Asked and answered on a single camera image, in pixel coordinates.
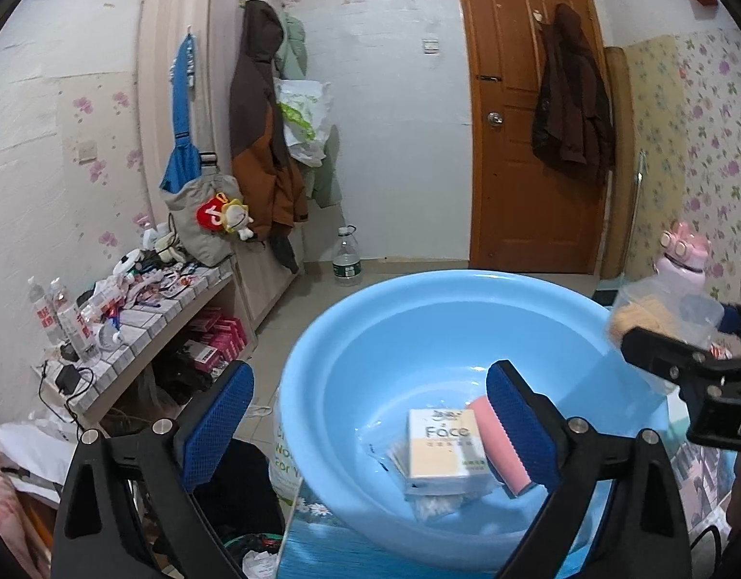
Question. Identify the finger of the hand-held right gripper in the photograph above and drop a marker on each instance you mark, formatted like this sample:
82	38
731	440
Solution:
738	316
654	347

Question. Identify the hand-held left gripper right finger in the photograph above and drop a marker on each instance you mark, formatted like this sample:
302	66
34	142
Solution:
521	428

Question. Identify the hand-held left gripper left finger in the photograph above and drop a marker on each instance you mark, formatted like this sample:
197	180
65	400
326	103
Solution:
216	428

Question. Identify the pink sponge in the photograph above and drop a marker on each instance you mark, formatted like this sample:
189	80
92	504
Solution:
497	452

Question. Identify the clear box of toothpicks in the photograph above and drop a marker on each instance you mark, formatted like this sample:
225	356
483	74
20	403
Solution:
642	313

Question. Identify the white yellow tissue pack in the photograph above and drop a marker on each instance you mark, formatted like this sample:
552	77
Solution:
442	452

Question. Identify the clear bag of cotton swabs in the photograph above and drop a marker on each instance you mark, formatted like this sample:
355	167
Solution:
433	506

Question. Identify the light blue plastic basin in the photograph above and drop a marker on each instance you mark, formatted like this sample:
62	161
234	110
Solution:
358	374

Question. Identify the grey shoulder bag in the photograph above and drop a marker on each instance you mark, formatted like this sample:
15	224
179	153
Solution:
195	235

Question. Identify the black bag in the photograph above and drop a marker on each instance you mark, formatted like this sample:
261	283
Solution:
237	494

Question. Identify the large pink water jug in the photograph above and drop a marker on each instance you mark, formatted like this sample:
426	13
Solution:
681	271

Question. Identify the white bag green print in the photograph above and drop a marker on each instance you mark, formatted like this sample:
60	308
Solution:
286	458

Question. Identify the stack of red boxes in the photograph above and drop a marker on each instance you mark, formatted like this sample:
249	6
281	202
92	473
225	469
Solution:
222	335

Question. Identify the low tiled shelf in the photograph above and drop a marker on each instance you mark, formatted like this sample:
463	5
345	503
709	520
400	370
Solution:
153	325

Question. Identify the black charger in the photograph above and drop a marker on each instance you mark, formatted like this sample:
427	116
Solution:
67	377

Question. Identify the pile of assorted packets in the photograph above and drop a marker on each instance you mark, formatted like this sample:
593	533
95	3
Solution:
141	289

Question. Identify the clear bottle red label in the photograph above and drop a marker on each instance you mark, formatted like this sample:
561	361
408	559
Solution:
74	325
44	319

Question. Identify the white cloth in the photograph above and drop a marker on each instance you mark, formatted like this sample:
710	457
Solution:
38	446

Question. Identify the brown wooden door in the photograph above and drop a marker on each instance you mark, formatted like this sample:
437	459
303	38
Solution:
515	193

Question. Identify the clear plastic water bottle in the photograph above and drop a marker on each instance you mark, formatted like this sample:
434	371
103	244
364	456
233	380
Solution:
346	262

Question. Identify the pink blanket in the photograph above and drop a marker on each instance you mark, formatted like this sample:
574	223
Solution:
8	506

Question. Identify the dark brown jacket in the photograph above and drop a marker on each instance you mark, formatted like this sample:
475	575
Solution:
569	108

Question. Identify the silver door knob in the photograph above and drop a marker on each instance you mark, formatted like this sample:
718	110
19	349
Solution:
496	119

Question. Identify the blue hanging bag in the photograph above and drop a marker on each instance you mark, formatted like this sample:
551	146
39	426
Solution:
180	132

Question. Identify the brown orange jacket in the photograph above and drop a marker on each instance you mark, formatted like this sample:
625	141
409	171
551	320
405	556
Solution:
255	102

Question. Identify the white green plastic bag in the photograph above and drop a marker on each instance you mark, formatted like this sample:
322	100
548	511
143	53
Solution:
304	108

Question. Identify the pale green jacket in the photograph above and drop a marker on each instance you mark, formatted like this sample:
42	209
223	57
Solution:
295	42

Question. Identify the beige wooden wardrobe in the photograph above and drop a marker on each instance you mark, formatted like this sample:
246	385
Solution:
219	12

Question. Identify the white wall socket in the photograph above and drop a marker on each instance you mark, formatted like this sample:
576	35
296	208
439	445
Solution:
89	151

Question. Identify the white light switch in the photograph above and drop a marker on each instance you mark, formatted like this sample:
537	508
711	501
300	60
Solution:
431	45

